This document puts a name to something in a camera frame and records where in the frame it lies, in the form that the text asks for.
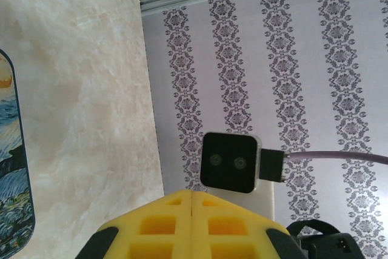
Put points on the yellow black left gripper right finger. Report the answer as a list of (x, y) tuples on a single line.
[(230, 222)]

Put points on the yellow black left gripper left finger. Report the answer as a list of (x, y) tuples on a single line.
[(157, 219)]

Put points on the starry night print box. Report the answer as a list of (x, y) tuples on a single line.
[(12, 165)]

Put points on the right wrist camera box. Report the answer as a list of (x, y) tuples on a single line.
[(230, 162)]

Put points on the aluminium right side rail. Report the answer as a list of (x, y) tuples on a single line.
[(153, 104)]

